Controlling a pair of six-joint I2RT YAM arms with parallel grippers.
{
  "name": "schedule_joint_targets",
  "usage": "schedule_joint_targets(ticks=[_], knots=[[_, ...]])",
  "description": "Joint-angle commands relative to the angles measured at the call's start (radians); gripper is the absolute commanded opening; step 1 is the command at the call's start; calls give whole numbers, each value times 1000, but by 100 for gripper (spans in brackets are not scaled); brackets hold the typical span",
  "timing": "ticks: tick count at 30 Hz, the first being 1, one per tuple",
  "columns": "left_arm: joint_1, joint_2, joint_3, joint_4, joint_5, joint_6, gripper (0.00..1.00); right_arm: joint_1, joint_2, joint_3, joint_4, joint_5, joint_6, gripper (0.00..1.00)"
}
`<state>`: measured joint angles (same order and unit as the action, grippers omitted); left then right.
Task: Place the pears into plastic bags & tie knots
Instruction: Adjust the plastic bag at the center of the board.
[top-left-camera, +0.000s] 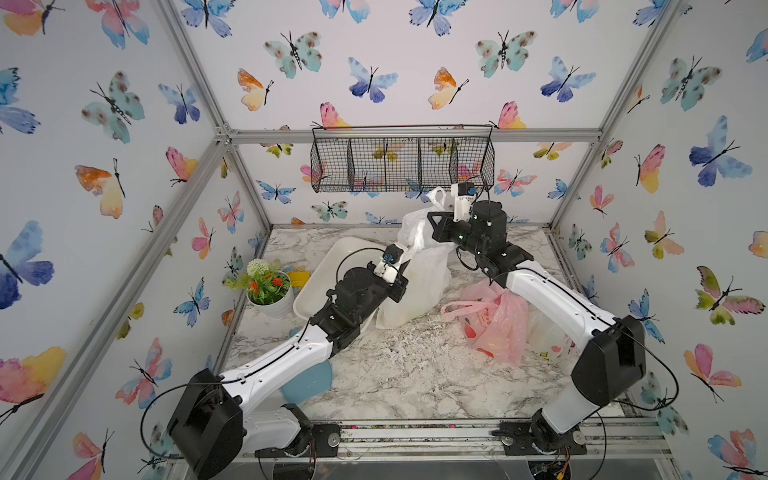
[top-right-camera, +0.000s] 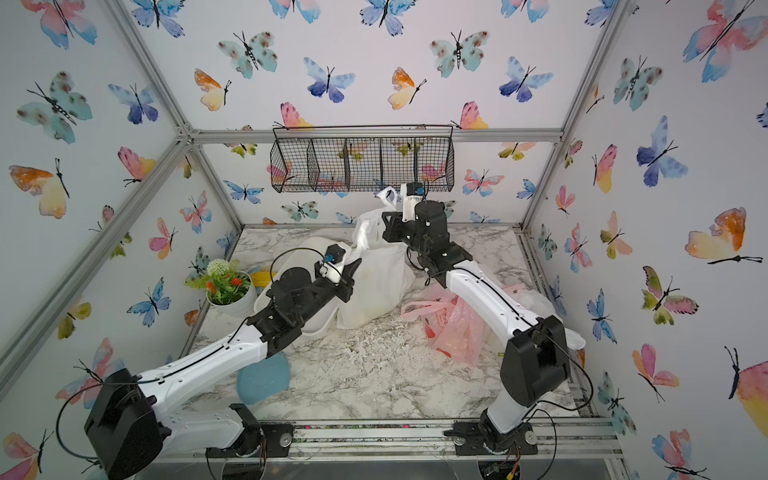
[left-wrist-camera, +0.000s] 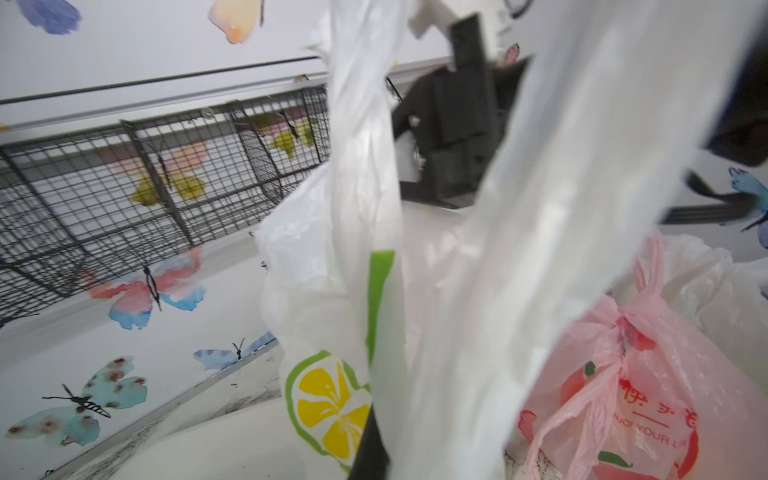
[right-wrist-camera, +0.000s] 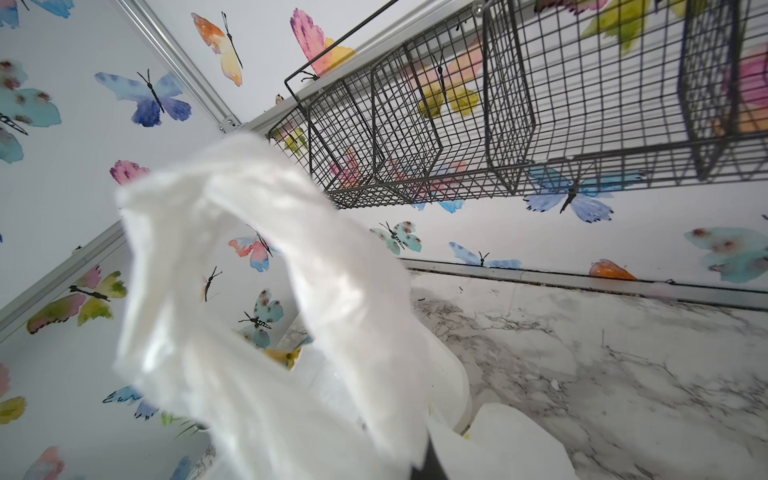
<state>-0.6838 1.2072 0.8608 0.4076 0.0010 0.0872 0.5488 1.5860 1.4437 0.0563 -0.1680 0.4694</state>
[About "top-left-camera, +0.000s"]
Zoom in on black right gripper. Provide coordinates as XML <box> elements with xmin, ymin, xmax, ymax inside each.
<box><xmin>427</xmin><ymin>208</ymin><xmax>489</xmax><ymax>263</ymax></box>

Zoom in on white lemon print plastic bag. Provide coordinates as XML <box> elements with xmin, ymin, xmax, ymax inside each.
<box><xmin>375</xmin><ymin>187</ymin><xmax>452</xmax><ymax>330</ymax></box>

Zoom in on pink apple print plastic bag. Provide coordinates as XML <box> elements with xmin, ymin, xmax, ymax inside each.
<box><xmin>441</xmin><ymin>281</ymin><xmax>529</xmax><ymax>367</ymax></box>

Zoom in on white cartoon print plastic bag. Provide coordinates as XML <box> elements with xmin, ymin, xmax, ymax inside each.
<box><xmin>527</xmin><ymin>310</ymin><xmax>575</xmax><ymax>361</ymax></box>

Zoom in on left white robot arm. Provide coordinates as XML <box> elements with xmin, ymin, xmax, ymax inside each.
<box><xmin>167</xmin><ymin>264</ymin><xmax>408</xmax><ymax>479</ymax></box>

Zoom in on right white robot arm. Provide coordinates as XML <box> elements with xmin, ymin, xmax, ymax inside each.
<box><xmin>427</xmin><ymin>200</ymin><xmax>646</xmax><ymax>443</ymax></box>

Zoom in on white rectangular fruit tray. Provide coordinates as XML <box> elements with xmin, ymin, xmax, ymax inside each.
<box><xmin>293</xmin><ymin>237</ymin><xmax>384</xmax><ymax>320</ymax></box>

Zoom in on small yellow object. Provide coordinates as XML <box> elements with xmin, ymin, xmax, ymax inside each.
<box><xmin>288</xmin><ymin>271</ymin><xmax>311</xmax><ymax>289</ymax></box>

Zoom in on blue paddle shaped board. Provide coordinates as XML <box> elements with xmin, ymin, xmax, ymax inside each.
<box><xmin>280</xmin><ymin>361</ymin><xmax>334</xmax><ymax>404</ymax></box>

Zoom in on potted plant white pot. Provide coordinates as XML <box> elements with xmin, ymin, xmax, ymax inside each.
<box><xmin>223</xmin><ymin>259</ymin><xmax>294</xmax><ymax>319</ymax></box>

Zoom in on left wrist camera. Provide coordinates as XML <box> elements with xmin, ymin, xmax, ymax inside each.
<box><xmin>373</xmin><ymin>243</ymin><xmax>405</xmax><ymax>284</ymax></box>

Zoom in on black wire mesh basket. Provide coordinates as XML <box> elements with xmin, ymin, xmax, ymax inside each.
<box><xmin>305</xmin><ymin>125</ymin><xmax>496</xmax><ymax>195</ymax></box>

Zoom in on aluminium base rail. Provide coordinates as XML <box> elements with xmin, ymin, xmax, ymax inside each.
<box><xmin>235</xmin><ymin>417</ymin><xmax>672</xmax><ymax>462</ymax></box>

